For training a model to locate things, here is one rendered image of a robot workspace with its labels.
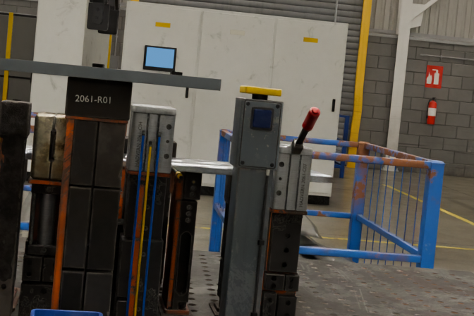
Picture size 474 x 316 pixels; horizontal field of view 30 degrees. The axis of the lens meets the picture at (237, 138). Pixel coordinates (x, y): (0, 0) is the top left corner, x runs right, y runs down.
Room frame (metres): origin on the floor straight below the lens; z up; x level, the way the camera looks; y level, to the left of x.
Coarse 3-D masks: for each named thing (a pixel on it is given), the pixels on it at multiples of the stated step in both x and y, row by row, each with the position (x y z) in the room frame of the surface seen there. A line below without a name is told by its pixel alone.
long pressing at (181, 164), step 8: (176, 160) 1.78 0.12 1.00; (184, 160) 1.79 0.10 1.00; (192, 160) 1.81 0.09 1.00; (200, 160) 1.83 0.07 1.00; (208, 160) 1.85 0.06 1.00; (176, 168) 1.67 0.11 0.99; (184, 168) 1.68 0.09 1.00; (192, 168) 1.68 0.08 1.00; (200, 168) 1.68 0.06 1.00; (208, 168) 1.68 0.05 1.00; (216, 168) 1.69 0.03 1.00; (224, 168) 1.69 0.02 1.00; (232, 168) 1.69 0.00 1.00; (312, 176) 1.72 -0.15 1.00; (320, 176) 1.72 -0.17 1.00; (328, 176) 1.73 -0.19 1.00
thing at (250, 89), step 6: (240, 90) 1.47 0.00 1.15; (246, 90) 1.42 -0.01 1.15; (252, 90) 1.42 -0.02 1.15; (258, 90) 1.42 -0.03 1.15; (264, 90) 1.42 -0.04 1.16; (270, 90) 1.42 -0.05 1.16; (276, 90) 1.43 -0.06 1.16; (252, 96) 1.45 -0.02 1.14; (258, 96) 1.44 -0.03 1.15; (264, 96) 1.44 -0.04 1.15
